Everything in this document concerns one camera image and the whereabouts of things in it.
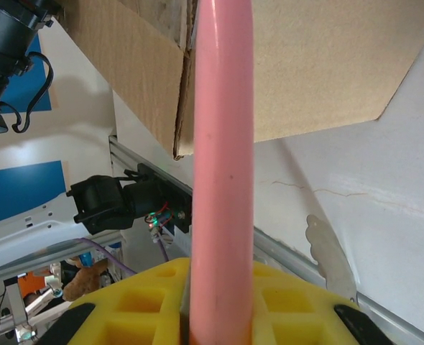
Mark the brown cardboard box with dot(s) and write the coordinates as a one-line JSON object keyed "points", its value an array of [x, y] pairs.
{"points": [[305, 72]]}

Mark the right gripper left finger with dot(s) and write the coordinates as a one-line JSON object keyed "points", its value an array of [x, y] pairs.
{"points": [[143, 287]]}

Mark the small blue wall poster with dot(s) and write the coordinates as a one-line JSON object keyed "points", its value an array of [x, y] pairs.
{"points": [[18, 194]]}

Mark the pink utility knife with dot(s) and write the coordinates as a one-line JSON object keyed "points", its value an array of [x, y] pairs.
{"points": [[222, 143]]}

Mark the blue floral wall poster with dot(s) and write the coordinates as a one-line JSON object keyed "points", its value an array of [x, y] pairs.
{"points": [[41, 72]]}

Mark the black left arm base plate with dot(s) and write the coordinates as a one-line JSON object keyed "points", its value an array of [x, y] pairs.
{"points": [[183, 206]]}

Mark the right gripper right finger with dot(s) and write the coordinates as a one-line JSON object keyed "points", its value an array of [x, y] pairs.
{"points": [[294, 323]]}

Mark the brown plush toy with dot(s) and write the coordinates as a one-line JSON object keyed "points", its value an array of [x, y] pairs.
{"points": [[84, 282]]}

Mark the black controller board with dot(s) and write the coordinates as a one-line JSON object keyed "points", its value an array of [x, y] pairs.
{"points": [[158, 223]]}

